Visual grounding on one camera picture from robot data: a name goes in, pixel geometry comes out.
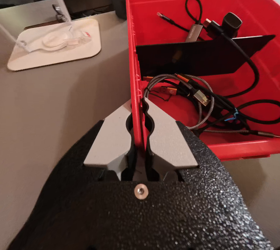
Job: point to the black power station with screen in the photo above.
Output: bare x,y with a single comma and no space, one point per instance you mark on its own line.
119,7

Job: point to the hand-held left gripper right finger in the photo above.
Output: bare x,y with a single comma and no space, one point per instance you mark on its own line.
170,140

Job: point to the wood-framed mirror on stand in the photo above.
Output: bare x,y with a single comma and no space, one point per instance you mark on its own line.
26,62

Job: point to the black bin divider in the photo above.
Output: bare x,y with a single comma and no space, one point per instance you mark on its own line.
196,57

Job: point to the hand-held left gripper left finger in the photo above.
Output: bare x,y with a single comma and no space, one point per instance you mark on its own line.
105,140

